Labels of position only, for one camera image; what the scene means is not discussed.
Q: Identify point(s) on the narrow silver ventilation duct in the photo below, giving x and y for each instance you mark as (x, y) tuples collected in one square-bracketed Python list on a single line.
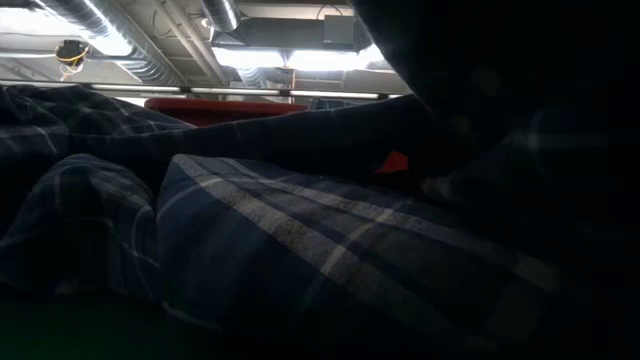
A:
[(222, 15)]

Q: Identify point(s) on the red plastic laundry bin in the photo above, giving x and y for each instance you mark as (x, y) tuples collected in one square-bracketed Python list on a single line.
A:
[(225, 107)]

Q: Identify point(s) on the long ceiling light strip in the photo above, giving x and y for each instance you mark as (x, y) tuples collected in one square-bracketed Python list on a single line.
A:
[(235, 91)]

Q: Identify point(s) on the grey ceiling box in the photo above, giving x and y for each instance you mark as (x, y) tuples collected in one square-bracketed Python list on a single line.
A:
[(339, 31)]

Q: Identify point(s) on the blue plaid shirt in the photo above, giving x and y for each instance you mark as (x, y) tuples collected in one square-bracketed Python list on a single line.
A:
[(300, 240)]

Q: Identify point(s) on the wide silver ventilation duct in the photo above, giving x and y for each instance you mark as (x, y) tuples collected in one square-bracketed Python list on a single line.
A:
[(125, 45)]

